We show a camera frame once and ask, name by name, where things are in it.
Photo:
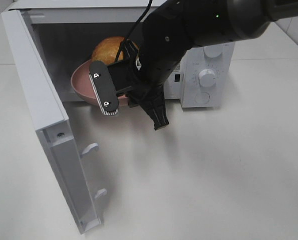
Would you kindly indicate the white upper power knob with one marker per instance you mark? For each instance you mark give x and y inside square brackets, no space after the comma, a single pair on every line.
[213,51]

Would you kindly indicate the white microwave oven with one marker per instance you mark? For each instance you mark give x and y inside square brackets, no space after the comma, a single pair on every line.
[65,33]

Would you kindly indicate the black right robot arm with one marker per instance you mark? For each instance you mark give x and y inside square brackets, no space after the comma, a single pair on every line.
[180,25]

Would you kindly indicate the white microwave door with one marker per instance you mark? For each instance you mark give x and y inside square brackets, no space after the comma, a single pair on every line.
[50,119]

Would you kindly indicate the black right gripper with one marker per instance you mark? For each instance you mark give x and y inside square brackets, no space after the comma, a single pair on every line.
[147,72]

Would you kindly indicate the burger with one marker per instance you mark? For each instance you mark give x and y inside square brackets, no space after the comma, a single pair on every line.
[107,49]

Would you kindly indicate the pink plate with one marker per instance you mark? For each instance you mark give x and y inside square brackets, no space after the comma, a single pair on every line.
[81,83]

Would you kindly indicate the white timer knob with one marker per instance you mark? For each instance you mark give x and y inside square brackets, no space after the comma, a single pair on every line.
[207,78]

